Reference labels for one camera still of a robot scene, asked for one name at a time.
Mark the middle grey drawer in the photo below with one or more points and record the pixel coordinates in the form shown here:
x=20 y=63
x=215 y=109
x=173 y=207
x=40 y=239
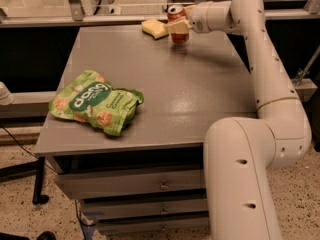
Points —
x=126 y=209

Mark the bottom grey drawer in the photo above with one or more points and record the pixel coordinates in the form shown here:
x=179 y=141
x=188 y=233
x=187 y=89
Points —
x=184 y=222

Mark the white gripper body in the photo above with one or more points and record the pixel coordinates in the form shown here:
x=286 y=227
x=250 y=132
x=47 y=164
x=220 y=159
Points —
x=198 y=19

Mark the grey metal rail frame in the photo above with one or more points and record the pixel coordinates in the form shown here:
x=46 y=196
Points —
x=37 y=31

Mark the grey drawer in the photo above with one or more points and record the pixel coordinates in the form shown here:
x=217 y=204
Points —
x=184 y=222
x=130 y=182
x=126 y=209

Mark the red coke can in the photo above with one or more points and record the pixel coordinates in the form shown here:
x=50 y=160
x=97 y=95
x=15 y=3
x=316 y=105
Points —
x=176 y=13

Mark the green snack bag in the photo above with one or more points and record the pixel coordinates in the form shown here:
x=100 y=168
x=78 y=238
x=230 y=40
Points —
x=91 y=99

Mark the white object at left edge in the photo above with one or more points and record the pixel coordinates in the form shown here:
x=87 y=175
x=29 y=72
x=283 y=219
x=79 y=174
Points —
x=6 y=97

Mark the yellow sponge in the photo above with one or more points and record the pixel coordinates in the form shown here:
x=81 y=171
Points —
x=154 y=28

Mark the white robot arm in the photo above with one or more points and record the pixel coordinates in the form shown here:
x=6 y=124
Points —
x=237 y=152

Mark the black stand leg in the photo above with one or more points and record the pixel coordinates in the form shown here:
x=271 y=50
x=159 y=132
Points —
x=35 y=168

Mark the metal bracket on rail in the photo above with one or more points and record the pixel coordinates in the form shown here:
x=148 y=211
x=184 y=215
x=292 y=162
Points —
x=301 y=73

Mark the top grey drawer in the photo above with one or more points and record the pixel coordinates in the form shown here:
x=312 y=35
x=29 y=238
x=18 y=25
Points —
x=130 y=182

